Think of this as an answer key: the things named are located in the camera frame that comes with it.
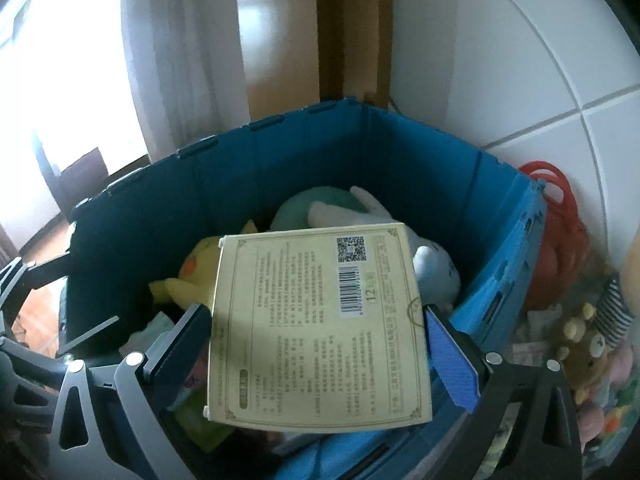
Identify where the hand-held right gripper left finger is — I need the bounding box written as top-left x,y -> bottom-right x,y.
52,302 -> 213,480

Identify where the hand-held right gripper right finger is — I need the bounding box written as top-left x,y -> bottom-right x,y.
424,305 -> 583,480

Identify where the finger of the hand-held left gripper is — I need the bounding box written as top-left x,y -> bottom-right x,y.
0,315 -> 121,441
0,252 -> 72,341

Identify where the pink green tissue packet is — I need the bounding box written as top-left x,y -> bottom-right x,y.
172,400 -> 222,454

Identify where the grey rabbit plush toy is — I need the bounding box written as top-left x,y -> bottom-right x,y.
307,186 -> 461,311

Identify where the yellow plush toy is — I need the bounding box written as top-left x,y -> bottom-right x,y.
149,232 -> 261,311

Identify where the cream box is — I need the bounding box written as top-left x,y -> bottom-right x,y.
204,222 -> 433,435

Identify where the teal neck pillow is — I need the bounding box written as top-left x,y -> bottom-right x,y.
270,187 -> 371,233

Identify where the blue plastic crate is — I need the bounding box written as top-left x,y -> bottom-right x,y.
57,97 -> 548,480

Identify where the small tan bear plush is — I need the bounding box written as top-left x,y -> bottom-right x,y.
560,305 -> 608,406

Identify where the red plastic toy case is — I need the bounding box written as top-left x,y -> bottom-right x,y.
517,161 -> 591,311

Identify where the pink plush toy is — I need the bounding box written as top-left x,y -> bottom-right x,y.
575,345 -> 637,441

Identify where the brown plush toy striped shirt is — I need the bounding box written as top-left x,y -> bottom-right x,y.
595,230 -> 640,348

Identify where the white curtain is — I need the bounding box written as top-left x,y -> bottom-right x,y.
120,0 -> 251,161

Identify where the wooden door frame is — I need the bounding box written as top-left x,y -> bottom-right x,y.
235,0 -> 396,111

